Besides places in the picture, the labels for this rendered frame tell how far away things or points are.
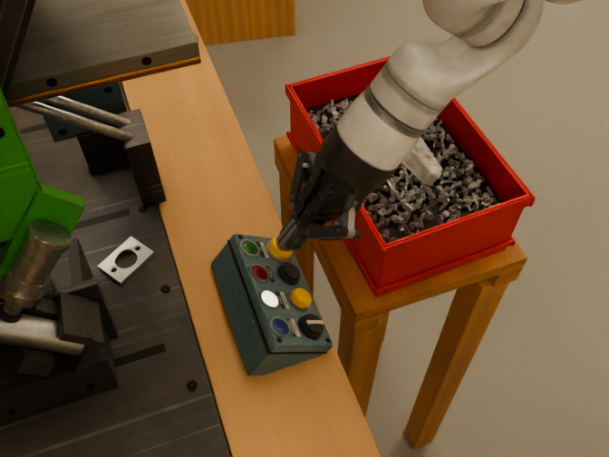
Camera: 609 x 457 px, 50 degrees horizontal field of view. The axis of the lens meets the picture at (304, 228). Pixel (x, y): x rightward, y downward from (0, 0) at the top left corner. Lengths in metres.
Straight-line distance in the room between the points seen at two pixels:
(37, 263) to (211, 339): 0.22
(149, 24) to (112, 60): 0.06
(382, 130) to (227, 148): 0.33
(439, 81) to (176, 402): 0.41
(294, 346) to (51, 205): 0.27
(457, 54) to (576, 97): 1.87
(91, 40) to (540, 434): 1.38
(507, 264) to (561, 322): 0.96
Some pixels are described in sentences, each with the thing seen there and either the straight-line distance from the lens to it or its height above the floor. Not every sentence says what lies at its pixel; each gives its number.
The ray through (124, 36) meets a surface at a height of 1.13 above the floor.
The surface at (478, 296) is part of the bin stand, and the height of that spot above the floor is 0.71.
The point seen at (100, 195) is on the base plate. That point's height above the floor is 0.90.
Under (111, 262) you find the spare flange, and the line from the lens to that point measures 0.80.
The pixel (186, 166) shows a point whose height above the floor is 0.90.
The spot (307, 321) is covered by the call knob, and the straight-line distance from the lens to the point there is 0.68.
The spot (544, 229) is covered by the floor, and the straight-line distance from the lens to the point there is 2.04.
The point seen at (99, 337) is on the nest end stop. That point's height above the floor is 0.97.
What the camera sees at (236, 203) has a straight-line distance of 0.83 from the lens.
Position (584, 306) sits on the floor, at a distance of 1.93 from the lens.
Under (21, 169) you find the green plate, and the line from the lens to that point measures 0.60.
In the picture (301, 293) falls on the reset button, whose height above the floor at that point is 0.94.
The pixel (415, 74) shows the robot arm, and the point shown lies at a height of 1.16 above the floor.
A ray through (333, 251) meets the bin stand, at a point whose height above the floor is 0.80.
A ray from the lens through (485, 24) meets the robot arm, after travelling 0.58.
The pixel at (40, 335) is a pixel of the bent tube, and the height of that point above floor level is 0.99.
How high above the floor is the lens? 1.54
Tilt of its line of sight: 54 degrees down
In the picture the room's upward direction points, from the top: straight up
